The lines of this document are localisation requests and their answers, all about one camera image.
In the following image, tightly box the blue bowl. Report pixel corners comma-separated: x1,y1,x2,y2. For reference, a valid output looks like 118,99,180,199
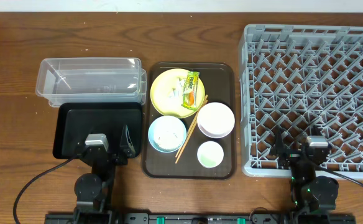
148,116,187,153

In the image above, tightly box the white rice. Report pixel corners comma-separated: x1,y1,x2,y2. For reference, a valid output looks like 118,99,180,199
154,119,185,152

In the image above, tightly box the small white green cup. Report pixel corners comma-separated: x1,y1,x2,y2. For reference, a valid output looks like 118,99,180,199
197,141,224,169

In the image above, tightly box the white pink bowl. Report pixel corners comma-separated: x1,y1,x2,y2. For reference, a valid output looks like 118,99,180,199
197,102,235,138

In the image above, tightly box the yellow plate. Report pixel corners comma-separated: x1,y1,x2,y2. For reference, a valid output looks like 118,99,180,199
150,68,205,118

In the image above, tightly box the white tissue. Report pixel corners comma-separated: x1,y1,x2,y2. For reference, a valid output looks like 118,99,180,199
168,78,186,98

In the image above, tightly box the wooden chopstick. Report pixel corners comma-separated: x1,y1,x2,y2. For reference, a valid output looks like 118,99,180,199
175,94,209,158
175,99,209,165

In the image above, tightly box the green snack wrapper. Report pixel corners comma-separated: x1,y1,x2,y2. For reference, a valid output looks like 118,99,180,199
182,71,200,110

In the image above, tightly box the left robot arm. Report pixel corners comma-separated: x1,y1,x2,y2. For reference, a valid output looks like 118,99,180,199
71,124,136,224

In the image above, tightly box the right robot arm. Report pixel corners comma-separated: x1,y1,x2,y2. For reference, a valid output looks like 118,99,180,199
270,127,339,223

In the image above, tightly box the clear plastic waste bin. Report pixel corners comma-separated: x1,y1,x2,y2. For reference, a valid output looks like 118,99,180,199
35,57,147,108

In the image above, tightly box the grey plastic dishwasher rack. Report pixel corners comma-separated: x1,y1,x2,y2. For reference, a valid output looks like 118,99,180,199
238,24,363,180

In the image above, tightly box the black plastic tray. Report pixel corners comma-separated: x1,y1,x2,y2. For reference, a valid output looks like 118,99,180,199
53,103,142,159

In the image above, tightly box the dark brown serving tray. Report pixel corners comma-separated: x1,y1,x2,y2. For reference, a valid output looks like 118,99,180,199
142,62,236,180

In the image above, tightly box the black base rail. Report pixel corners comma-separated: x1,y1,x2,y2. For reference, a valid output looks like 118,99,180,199
44,212,356,224

